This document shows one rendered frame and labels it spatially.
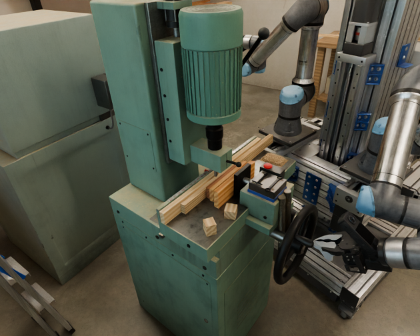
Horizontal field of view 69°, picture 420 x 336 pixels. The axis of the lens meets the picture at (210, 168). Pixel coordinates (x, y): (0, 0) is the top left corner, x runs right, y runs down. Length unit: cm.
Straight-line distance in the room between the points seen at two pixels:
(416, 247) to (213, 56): 68
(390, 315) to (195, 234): 135
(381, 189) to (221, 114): 47
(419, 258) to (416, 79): 48
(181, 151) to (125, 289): 116
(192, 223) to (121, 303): 106
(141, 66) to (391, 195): 79
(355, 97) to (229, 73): 80
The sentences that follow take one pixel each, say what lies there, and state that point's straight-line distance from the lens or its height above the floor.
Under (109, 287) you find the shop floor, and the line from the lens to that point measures 208.
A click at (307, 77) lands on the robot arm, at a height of 109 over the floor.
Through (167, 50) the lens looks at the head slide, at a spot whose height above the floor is 140.
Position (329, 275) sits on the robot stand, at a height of 23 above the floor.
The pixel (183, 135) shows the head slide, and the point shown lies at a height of 112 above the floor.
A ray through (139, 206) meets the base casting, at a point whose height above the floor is 80.
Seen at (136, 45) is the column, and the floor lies 141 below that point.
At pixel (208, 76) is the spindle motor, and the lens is 88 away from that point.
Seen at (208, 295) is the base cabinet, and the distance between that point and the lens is 123.
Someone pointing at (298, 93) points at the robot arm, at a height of 104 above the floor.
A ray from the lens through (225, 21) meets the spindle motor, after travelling 85.
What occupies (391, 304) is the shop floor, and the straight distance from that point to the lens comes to 211.
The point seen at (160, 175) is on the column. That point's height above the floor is 94.
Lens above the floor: 162
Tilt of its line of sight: 34 degrees down
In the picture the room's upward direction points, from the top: 3 degrees counter-clockwise
